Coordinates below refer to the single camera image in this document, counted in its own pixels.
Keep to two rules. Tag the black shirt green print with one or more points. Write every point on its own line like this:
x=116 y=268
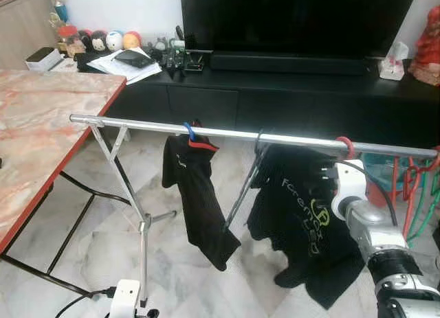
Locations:
x=289 y=222

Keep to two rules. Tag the green plastic hanger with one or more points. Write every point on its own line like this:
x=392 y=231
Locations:
x=426 y=208

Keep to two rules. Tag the blue hanger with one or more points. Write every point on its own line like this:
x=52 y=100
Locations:
x=189 y=132

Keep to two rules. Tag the orange bin teal bag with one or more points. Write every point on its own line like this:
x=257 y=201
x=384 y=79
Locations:
x=378 y=170

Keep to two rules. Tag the black TV cabinet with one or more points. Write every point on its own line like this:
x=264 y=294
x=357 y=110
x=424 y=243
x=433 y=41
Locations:
x=309 y=101

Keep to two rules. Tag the silver metal clothes rack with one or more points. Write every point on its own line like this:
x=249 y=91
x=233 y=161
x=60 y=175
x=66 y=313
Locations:
x=227 y=132

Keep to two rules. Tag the black soundbar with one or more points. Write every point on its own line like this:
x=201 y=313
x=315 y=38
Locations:
x=289 y=64

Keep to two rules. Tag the black shirt red collar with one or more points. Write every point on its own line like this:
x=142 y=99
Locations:
x=199 y=194

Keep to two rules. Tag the white tissue box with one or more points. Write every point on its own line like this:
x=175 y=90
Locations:
x=392 y=67

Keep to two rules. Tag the black television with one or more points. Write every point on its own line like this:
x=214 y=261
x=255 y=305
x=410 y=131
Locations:
x=295 y=19

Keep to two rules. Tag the red figurine statue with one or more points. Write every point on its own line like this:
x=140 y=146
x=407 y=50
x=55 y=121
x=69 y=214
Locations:
x=427 y=50

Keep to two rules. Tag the green circuit board device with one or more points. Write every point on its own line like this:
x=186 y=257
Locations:
x=175 y=57

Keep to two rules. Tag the marble folding table red edge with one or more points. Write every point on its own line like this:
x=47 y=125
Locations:
x=41 y=126

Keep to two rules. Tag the black pouch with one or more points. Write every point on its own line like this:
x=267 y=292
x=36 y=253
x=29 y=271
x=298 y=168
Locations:
x=134 y=58

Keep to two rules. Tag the orange round toy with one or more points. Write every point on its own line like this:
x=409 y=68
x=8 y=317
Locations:
x=132 y=40

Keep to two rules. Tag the white paper stack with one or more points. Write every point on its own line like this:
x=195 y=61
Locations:
x=113 y=69

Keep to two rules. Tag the white round toy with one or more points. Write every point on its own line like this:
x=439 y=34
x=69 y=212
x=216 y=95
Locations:
x=115 y=41

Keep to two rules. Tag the black mouse head toy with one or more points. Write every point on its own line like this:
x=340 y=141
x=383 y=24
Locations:
x=100 y=41
x=85 y=40

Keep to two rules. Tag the white box black lid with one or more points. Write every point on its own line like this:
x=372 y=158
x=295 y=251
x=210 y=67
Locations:
x=42 y=59

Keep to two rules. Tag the beige wooden cabinet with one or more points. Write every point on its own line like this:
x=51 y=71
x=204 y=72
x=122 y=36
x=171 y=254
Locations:
x=20 y=29

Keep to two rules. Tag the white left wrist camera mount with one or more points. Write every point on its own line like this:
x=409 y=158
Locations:
x=125 y=301

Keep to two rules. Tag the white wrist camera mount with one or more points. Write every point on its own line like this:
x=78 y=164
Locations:
x=125 y=301
x=349 y=187

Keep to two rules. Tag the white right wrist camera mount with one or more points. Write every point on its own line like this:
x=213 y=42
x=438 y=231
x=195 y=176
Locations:
x=349 y=187

